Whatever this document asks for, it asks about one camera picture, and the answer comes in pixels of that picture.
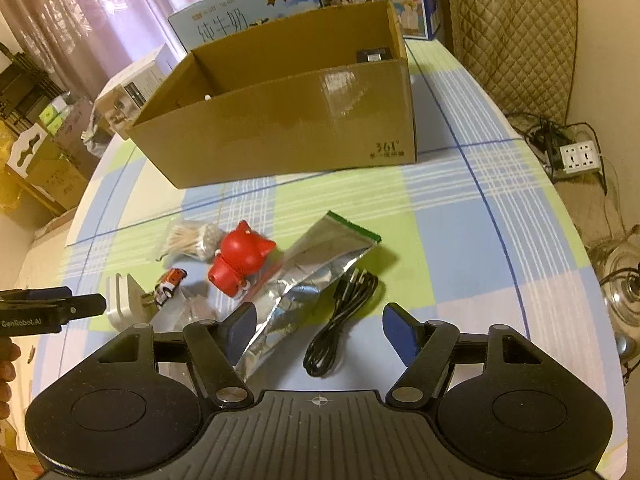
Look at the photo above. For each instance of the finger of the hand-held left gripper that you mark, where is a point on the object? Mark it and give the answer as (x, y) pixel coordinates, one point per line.
(35, 293)
(85, 306)

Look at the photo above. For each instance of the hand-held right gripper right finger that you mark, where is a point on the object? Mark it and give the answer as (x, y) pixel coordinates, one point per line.
(400, 332)

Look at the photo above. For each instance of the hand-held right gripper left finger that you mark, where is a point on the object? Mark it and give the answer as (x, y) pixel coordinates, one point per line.
(242, 328)

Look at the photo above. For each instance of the white charger plug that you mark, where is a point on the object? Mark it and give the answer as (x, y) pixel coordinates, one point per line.
(122, 300)

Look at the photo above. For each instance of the silver foil pouch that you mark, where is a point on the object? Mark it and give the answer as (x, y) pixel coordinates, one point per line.
(315, 265)

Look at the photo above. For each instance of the brown cardboard box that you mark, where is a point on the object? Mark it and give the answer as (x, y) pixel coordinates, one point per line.
(280, 130)

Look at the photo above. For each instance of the black product box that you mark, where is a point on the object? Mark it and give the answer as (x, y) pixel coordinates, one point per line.
(374, 55)

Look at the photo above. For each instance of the person's left hand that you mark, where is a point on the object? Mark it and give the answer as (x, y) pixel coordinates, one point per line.
(7, 365)

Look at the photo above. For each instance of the red cat figurine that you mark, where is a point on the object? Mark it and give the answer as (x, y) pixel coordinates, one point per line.
(240, 255)

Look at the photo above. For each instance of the small toy car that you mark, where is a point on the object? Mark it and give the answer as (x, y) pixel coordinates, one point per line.
(169, 286)

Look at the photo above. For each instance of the bag of cotton swabs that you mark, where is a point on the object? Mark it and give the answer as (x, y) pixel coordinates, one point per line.
(192, 240)

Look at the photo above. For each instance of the checked tablecloth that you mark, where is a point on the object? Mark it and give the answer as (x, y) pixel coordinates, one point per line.
(450, 240)

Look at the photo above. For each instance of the open carton of green packets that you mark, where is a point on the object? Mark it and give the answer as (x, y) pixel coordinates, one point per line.
(70, 120)

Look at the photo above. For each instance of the black folding step ladder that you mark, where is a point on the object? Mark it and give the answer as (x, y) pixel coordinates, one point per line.
(25, 85)

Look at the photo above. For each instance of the clear glass vessel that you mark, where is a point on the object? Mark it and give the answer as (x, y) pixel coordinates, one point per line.
(620, 285)

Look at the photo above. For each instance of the black power adapter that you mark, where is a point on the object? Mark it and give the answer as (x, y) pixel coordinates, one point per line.
(554, 152)

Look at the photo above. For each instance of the small white product box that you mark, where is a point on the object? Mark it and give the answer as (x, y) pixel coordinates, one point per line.
(145, 75)

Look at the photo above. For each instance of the white power strip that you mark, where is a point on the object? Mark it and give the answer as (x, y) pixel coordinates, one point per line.
(579, 157)

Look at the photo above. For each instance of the pink patterned curtain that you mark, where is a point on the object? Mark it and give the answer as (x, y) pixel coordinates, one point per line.
(100, 10)

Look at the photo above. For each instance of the chair with quilted cover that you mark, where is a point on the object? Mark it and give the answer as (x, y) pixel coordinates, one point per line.
(510, 35)

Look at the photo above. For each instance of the light blue milk carton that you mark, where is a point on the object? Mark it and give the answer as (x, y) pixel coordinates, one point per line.
(240, 5)

